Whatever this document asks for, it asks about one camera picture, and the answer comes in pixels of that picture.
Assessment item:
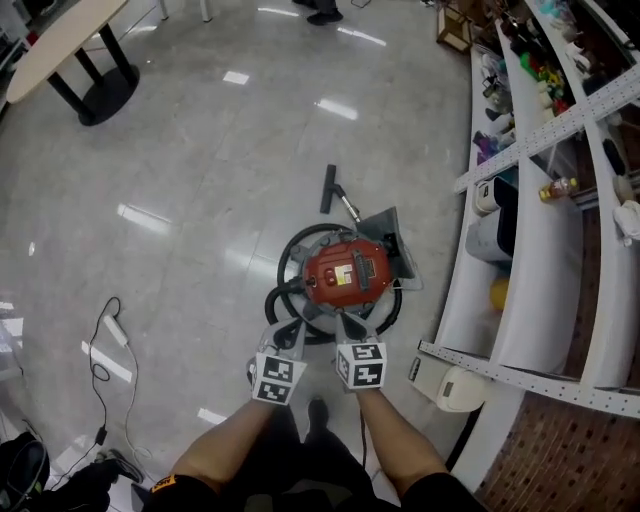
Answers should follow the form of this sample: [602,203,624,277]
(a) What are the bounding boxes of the tall white metal shelving rack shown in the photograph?
[417,0,640,419]

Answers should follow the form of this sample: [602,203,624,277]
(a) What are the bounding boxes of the white lidded trash bin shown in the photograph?
[408,352,487,414]

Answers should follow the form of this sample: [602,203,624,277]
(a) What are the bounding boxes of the person's left forearm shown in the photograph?
[169,397,289,494]

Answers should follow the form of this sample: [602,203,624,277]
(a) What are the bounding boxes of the white power strip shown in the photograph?
[103,313,130,347]

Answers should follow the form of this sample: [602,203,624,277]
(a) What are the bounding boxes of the black flat pouch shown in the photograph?
[602,137,629,176]

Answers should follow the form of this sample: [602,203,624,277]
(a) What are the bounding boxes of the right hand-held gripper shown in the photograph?
[332,310,390,395]

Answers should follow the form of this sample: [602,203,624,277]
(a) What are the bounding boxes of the white cylindrical bin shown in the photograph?
[464,175,520,264]

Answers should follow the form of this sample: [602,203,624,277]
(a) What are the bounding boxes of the person's black shirt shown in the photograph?
[142,469,489,512]

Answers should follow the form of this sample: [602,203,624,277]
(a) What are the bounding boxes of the person's black trousers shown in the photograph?
[234,419,401,512]

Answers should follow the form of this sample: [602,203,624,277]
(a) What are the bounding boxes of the black vacuum floor nozzle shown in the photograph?
[318,163,364,225]

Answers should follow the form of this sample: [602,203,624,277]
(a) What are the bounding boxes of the grey flat board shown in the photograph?
[357,206,419,294]

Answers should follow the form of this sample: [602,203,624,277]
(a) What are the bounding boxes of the green and red toy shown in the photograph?
[518,49,569,99]

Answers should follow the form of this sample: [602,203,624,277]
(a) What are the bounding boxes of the red vacuum cleaner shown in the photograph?
[289,228,401,337]

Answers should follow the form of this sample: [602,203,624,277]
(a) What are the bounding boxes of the white floor cable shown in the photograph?
[119,342,154,461]

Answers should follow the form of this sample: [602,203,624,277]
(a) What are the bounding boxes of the amber tea bottle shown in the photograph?
[538,176,580,203]

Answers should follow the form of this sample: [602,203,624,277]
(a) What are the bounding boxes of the black bag with green trim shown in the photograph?
[0,431,52,512]

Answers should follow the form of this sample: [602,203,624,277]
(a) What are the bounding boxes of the person's right forearm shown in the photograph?
[355,387,451,496]

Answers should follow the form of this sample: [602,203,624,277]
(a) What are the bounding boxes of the person's black shoe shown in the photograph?
[306,396,330,435]

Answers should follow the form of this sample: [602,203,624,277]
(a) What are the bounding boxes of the yellow ball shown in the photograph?
[489,277,511,312]

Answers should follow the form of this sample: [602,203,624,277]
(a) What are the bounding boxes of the black vacuum hose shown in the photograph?
[263,222,404,346]

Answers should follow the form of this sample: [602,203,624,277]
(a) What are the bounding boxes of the black cable with adapter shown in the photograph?
[19,296,124,494]

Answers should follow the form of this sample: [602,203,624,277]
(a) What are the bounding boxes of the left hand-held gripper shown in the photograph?
[247,318,308,407]

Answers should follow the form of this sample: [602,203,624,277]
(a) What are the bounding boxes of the thin white cable tangle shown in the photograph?
[389,249,425,294]

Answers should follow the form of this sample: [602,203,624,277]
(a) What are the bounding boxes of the wooden stool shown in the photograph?
[435,3,474,54]

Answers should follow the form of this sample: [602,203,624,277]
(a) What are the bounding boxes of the white coiled extension cord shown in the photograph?
[612,199,640,247]

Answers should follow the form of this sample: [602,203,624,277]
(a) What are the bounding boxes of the round wooden table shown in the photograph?
[5,0,141,127]

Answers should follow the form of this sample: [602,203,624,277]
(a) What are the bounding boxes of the purple bundle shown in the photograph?
[472,129,516,164]

